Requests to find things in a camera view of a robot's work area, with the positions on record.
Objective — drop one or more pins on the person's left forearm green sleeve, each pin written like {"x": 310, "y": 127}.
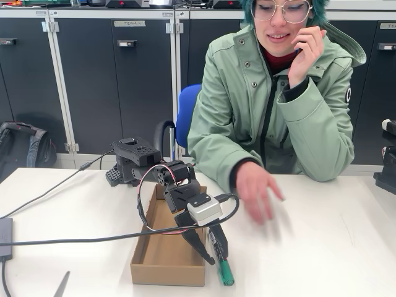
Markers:
{"x": 315, "y": 130}

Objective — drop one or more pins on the dark grey cabinet door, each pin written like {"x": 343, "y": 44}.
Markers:
{"x": 388, "y": 86}
{"x": 368, "y": 108}
{"x": 86, "y": 92}
{"x": 198, "y": 55}
{"x": 28, "y": 86}

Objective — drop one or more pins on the black machine with red logo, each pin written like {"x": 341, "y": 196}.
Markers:
{"x": 227, "y": 3}
{"x": 127, "y": 3}

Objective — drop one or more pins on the blue office chair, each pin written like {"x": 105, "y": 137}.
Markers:
{"x": 185, "y": 114}

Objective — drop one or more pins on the person's head with green hair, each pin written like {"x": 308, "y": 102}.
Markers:
{"x": 278, "y": 29}

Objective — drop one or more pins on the silver white wrist camera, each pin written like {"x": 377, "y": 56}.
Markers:
{"x": 205, "y": 210}

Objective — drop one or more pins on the person's left hand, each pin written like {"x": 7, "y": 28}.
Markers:
{"x": 307, "y": 51}

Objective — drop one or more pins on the flat black power box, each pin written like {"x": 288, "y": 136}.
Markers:
{"x": 6, "y": 238}

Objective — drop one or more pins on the gold rimmed glasses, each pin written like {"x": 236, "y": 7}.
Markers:
{"x": 297, "y": 12}

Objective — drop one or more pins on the black grey backpack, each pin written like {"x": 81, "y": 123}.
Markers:
{"x": 31, "y": 145}

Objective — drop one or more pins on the cabinet door with team label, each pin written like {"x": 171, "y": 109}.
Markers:
{"x": 142, "y": 92}

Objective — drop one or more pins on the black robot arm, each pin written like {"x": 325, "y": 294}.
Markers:
{"x": 136, "y": 154}

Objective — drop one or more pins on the person's right forearm green sleeve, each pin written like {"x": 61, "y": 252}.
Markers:
{"x": 216, "y": 164}

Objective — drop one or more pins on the shallow brown cardboard box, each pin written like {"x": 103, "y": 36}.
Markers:
{"x": 167, "y": 247}

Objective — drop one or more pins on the person's right hand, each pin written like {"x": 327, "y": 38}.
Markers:
{"x": 255, "y": 191}

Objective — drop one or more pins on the person's torso in green jacket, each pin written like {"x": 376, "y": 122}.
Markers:
{"x": 235, "y": 92}

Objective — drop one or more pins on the idle black robot arm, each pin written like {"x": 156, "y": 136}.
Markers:
{"x": 388, "y": 173}

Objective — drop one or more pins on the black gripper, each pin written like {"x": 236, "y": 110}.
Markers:
{"x": 185, "y": 220}

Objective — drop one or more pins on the green capped permanent marker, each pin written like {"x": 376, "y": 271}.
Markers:
{"x": 225, "y": 272}

